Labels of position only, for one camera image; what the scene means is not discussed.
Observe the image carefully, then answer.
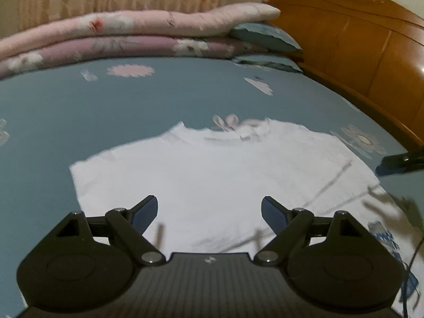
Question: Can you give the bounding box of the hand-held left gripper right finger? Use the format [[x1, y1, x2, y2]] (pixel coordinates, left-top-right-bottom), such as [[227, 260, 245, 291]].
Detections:
[[254, 196, 371, 266]]

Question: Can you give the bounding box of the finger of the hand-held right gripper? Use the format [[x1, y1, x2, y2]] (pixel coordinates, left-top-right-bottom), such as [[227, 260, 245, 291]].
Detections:
[[376, 151, 424, 177]]

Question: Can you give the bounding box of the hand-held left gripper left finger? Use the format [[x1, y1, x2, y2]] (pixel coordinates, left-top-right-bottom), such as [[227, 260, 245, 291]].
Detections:
[[55, 195, 166, 266]]

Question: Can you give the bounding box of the white long-sleeved shirt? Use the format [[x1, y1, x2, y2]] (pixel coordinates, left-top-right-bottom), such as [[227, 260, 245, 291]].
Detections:
[[69, 117, 419, 318]]

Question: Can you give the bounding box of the bed with teal floral sheet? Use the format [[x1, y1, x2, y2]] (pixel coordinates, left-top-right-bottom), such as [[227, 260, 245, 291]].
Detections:
[[0, 55, 424, 318]]

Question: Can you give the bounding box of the wooden headboard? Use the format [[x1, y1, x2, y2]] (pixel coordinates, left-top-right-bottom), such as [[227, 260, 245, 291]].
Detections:
[[262, 0, 424, 153]]

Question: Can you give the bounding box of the teal pillow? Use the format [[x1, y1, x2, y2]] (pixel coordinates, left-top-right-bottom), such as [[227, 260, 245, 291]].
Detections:
[[228, 23, 303, 54], [232, 55, 303, 74]]

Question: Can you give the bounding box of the pink floral quilt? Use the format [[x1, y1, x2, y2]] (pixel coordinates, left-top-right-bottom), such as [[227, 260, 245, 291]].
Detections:
[[0, 2, 282, 60]]

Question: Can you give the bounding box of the dark cable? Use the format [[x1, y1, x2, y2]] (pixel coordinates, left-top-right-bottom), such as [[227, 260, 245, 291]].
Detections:
[[401, 232, 424, 318]]

